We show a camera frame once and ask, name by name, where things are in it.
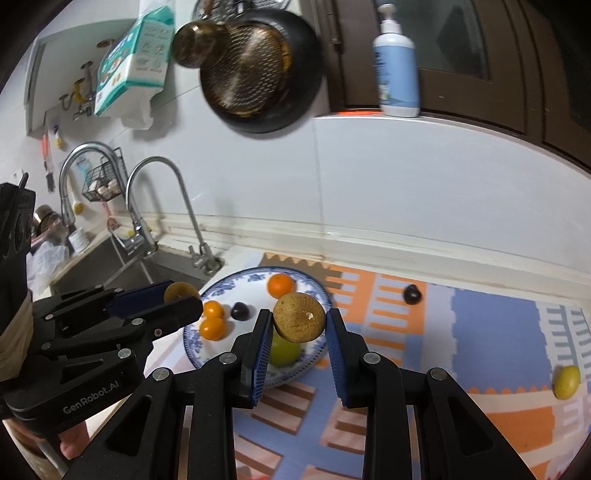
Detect small yellow-green apple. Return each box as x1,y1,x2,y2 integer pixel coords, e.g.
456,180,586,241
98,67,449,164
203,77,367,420
553,364,581,400

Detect large green apple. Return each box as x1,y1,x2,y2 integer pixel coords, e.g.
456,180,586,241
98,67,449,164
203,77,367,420
269,330,303,367

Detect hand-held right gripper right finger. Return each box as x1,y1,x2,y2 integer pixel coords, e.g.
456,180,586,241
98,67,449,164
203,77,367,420
325,308,539,480

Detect black wire basket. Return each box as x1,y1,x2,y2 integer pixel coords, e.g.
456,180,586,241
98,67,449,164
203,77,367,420
82,148,127,202

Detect small brass pot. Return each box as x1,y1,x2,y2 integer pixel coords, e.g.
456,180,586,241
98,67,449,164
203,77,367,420
172,21,229,68

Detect person's left hand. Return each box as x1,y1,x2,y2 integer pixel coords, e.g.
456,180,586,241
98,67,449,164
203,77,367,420
58,422,90,461

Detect brass wall hooks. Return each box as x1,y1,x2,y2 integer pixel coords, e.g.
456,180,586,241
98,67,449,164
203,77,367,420
60,62,100,121

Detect white pump soap bottle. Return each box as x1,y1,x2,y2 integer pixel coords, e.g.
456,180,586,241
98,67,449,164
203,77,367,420
372,4,421,118

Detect small brown kiwi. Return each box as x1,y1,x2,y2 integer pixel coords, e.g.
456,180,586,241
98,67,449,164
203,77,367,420
272,292,326,343

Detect colourful patterned mat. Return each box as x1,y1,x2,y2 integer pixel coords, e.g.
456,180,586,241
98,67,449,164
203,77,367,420
231,251,591,480

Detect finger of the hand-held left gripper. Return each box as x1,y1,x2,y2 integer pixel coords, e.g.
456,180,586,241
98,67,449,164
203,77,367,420
37,295,204,370
31,281,174,324

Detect blue patterned white plate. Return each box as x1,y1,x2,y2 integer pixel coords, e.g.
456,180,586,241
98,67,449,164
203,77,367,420
183,267,334,389

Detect dark wooden window frame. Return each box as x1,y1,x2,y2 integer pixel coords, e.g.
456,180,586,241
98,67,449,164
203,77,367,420
295,0,591,174

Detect slim gooseneck faucet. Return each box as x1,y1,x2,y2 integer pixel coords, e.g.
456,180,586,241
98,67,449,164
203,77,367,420
126,156,222,278

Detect stainless steel sink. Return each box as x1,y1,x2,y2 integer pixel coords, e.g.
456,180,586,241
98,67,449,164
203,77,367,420
48,231,213,305

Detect brown longan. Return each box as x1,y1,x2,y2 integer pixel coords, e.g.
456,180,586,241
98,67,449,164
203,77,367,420
164,281,201,305

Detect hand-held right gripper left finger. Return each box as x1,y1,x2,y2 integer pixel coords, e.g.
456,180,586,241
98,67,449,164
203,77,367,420
60,308,274,480

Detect large chrome faucet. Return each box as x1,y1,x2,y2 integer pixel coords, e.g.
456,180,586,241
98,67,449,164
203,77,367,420
59,141,158,257

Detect teal paper towel pack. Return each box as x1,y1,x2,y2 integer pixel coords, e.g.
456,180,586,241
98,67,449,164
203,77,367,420
93,0,177,130

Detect black frying pan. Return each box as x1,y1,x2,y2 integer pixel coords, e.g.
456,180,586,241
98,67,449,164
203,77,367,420
198,9,324,134

